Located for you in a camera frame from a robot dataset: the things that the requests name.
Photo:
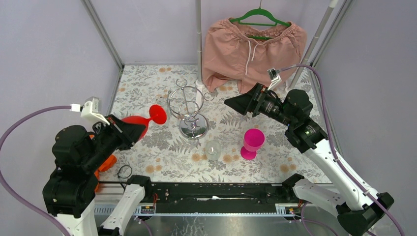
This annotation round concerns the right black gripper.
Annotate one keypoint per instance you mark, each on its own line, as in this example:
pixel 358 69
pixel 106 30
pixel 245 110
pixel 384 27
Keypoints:
pixel 251 101

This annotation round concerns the chrome wire glass rack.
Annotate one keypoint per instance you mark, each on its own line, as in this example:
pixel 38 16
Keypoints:
pixel 185 103

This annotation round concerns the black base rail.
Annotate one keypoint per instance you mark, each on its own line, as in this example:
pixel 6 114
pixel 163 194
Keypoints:
pixel 214 198

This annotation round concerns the red plastic wine glass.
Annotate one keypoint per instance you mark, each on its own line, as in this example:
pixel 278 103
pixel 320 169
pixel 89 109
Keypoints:
pixel 156 114

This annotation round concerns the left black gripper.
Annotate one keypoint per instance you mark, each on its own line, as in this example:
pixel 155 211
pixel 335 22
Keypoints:
pixel 117 131

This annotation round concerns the green clothes hanger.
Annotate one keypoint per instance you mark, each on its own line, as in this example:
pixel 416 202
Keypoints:
pixel 259 17

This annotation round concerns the floral table mat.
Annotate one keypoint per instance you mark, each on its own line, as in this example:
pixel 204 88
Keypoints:
pixel 165 155

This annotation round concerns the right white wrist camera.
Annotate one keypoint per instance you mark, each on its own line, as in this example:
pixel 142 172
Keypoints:
pixel 275 78

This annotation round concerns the orange cloth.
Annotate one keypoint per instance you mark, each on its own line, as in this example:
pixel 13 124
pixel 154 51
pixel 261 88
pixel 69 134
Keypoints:
pixel 110 161

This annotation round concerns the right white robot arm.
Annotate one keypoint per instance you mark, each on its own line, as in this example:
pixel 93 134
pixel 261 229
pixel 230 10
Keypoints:
pixel 356 205

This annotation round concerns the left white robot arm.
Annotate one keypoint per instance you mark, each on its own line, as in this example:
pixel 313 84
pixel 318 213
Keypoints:
pixel 69 194

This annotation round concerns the pink plastic wine glass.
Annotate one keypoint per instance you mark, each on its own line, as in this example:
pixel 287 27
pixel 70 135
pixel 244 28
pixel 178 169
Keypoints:
pixel 253 140

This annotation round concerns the pink drawstring shorts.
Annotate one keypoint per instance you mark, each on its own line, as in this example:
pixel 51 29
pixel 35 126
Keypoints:
pixel 244 54

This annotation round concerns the clear wine glass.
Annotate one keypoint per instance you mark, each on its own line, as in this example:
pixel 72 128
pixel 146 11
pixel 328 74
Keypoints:
pixel 213 150
pixel 161 101

